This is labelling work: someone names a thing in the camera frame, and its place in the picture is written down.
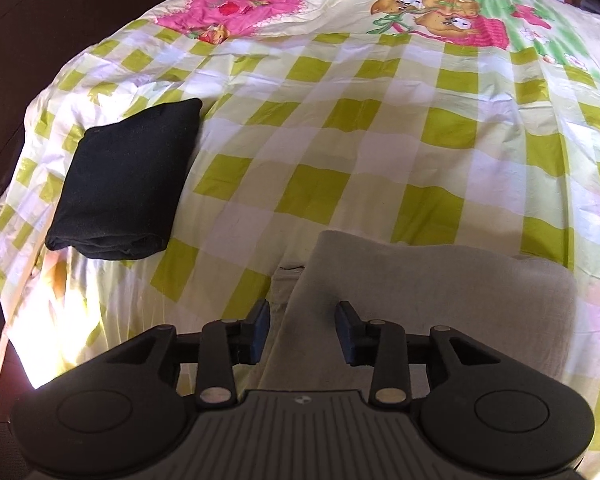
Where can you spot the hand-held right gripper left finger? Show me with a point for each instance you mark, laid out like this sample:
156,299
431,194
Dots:
261,332

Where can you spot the dark wooden headboard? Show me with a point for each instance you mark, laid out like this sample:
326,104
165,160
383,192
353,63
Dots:
55,20

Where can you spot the checked cartoon print quilt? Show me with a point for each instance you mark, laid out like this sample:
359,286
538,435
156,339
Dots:
355,135

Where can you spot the folded black garment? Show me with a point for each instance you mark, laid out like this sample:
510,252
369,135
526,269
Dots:
125,180

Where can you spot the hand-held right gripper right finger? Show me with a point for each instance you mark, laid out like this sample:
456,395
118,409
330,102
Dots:
345,335

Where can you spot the pale fleece pants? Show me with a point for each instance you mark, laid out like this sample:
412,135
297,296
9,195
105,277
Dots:
430,280

